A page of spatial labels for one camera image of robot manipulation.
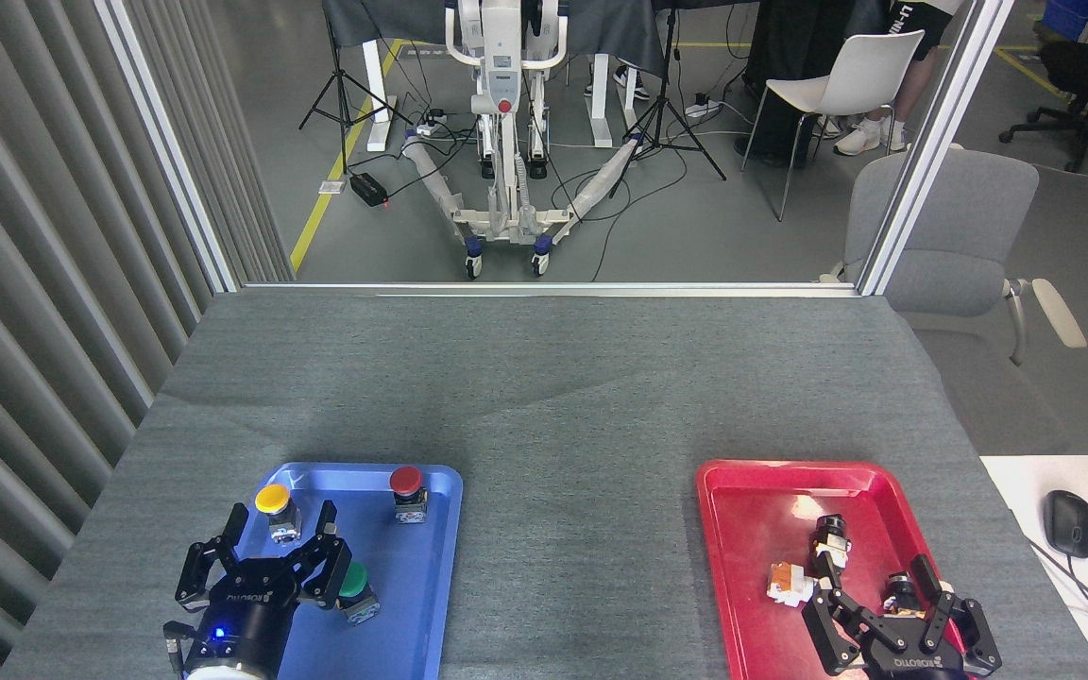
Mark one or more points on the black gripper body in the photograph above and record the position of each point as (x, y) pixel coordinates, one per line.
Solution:
(912, 661)
(242, 619)

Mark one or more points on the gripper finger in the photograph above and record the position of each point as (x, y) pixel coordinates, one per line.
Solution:
(827, 623)
(969, 628)
(195, 571)
(327, 567)

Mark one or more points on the green push button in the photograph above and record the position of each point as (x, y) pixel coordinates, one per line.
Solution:
(355, 584)

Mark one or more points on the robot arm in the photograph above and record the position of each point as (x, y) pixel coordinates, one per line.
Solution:
(221, 673)

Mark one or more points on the yellow push button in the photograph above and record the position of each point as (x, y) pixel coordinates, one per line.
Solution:
(274, 501)

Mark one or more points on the red push button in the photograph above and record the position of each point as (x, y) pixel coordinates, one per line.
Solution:
(406, 484)

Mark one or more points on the blue plastic tray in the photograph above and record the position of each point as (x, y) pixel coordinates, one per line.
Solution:
(412, 586)

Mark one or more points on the red plastic tray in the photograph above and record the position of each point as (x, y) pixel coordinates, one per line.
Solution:
(752, 548)

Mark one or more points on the black computer mouse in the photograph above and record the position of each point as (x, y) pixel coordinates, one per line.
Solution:
(1070, 524)

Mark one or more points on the white desk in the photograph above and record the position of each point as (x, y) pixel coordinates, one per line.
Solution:
(1026, 491)

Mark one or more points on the black power box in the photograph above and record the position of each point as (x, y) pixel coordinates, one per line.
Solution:
(367, 189)

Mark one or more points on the grey office chair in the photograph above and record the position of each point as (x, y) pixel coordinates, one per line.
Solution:
(960, 227)

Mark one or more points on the white power strip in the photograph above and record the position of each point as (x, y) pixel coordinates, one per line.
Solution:
(431, 121)
(703, 106)

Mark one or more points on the black tripod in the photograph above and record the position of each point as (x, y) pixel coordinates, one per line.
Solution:
(344, 94)
(665, 113)

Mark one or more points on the white stand on wheels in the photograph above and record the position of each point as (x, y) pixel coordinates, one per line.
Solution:
(501, 113)

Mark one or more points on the white plastic chair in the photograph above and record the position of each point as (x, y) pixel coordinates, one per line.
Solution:
(856, 80)

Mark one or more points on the person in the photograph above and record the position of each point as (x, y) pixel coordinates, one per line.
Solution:
(912, 76)

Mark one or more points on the black office chair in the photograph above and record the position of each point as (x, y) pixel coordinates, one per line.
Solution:
(1087, 76)

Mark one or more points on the blue bin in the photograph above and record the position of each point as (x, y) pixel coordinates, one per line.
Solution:
(1068, 17)

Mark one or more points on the orange white switch block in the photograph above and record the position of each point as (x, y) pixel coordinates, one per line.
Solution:
(788, 584)

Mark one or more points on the black knob switch orange base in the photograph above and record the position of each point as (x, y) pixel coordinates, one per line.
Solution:
(901, 593)

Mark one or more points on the black knob switch white base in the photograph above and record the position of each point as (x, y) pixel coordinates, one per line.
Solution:
(831, 538)

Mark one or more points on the silver frame rail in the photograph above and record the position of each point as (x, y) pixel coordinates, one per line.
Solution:
(553, 288)

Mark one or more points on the silver frame post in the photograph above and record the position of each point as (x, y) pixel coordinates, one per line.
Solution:
(166, 142)
(931, 142)

